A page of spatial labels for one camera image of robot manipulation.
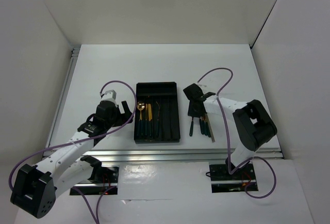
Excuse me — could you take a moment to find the black cutlery tray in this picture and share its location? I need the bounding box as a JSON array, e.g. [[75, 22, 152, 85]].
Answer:
[[134, 82, 180, 144]]

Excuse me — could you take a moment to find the gold spoon green handle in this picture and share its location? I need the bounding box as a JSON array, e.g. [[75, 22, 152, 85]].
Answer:
[[137, 101, 145, 136]]

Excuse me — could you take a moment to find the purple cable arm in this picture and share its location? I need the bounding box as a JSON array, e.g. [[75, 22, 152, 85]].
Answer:
[[197, 67, 277, 199], [8, 80, 137, 224]]

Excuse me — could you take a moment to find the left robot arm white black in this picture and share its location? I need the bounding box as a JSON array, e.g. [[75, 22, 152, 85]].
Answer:
[[10, 100, 132, 219]]

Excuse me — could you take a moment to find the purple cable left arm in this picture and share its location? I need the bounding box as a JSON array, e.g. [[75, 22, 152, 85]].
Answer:
[[8, 80, 137, 224]]

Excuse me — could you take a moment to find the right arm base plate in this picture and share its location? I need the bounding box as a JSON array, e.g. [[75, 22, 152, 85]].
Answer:
[[205, 163, 258, 193]]

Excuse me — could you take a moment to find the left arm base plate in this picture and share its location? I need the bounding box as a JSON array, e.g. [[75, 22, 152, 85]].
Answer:
[[75, 166, 119, 196]]

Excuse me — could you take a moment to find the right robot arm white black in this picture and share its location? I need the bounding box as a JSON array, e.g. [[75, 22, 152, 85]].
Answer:
[[183, 84, 277, 179]]

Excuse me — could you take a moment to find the gold fork green handle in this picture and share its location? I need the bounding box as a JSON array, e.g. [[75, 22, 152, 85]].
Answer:
[[189, 117, 194, 137], [199, 117, 205, 135]]

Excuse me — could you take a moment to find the green handled fork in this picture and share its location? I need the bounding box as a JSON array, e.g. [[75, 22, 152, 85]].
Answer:
[[155, 101, 160, 138]]

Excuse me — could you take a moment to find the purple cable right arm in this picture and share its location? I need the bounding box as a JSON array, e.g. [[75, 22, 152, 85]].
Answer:
[[197, 67, 277, 199]]

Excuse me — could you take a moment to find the green handled knife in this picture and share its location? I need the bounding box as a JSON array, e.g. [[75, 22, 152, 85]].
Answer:
[[145, 103, 152, 137]]

